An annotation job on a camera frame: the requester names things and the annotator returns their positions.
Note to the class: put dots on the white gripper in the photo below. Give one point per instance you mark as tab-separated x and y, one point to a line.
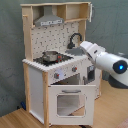
94	52

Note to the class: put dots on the white oven door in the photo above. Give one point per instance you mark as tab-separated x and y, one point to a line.
71	104

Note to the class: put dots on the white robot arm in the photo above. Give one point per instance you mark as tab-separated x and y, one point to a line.
115	65

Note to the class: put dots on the wooden toy kitchen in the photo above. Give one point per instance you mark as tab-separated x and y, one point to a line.
39	78

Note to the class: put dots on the grey sink basin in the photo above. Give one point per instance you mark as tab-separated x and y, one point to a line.
75	51

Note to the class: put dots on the black toy faucet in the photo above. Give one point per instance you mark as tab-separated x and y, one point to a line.
74	39

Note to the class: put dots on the red right stove knob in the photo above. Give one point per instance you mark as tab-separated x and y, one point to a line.
74	69

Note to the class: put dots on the red stove knob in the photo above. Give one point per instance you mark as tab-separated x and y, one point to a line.
56	75
74	69

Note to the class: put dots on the silver toy pot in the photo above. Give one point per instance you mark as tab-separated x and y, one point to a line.
50	56

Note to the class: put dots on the red left stove knob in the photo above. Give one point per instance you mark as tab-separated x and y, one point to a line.
56	75

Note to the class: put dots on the black stove top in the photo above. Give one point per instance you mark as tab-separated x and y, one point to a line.
60	58

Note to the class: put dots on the grey range hood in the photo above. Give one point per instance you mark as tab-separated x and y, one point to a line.
48	18

